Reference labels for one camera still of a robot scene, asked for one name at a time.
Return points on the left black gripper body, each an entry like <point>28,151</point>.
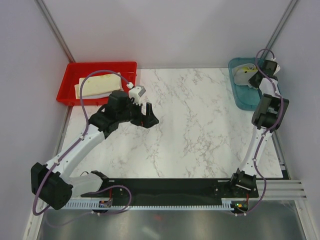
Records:
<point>132,113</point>

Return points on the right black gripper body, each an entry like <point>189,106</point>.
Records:
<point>251,80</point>

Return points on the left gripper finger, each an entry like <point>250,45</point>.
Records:
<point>149,111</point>
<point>151,120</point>

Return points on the grey white towel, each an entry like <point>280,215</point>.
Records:
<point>243,73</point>

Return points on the light blue towel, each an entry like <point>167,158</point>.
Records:
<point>100,96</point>

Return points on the pale yellow patterned towel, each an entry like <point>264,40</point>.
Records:
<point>101,84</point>

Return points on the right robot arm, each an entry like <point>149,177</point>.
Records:
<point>266,119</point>

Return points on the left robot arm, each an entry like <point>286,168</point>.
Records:
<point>52,182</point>

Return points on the teal plastic basket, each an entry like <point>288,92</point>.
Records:
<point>245,98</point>

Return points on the red plastic tray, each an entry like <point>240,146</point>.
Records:
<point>67,93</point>

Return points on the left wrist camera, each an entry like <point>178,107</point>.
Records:
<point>136,93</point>

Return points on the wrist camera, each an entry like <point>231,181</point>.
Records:
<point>136,93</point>
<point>278,68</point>

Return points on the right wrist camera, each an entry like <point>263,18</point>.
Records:
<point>278,68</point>

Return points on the right aluminium frame post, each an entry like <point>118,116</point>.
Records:
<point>282,23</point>

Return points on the aluminium frame post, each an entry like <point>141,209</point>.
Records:
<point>282,23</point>
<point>54,29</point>

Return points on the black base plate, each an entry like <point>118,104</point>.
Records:
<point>166,190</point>

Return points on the white slotted cable duct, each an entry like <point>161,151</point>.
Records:
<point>104,204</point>

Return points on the left aluminium frame post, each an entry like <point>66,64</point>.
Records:
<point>54,29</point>

